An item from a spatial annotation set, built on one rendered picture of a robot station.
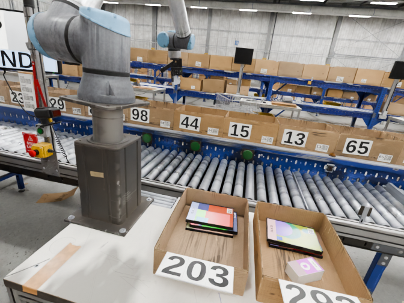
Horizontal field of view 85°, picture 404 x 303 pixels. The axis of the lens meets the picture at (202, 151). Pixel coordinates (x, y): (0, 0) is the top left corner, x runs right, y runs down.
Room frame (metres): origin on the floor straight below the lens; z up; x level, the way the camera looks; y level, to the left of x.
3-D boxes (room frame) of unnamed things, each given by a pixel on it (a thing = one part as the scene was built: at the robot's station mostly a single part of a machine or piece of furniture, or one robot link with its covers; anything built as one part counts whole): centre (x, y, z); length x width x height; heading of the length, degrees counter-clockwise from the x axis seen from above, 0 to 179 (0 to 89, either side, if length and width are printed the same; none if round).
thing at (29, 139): (1.18, 0.97, 0.85); 0.16 x 0.01 x 0.13; 80
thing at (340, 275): (0.61, -0.37, 0.80); 0.38 x 0.28 x 0.10; 171
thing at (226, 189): (1.27, -0.19, 0.72); 0.52 x 0.05 x 0.05; 170
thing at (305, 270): (0.54, -0.37, 0.78); 0.10 x 0.06 x 0.05; 109
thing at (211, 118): (1.77, 0.03, 0.96); 0.39 x 0.29 x 0.17; 80
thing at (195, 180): (1.31, 0.00, 0.72); 0.52 x 0.05 x 0.05; 170
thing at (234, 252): (0.67, -0.05, 0.80); 0.38 x 0.28 x 0.10; 171
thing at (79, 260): (0.63, -0.02, 0.74); 1.00 x 0.58 x 0.03; 79
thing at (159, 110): (1.84, 0.41, 0.96); 0.39 x 0.29 x 0.17; 80
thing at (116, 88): (0.79, 0.35, 1.27); 0.19 x 0.19 x 0.10
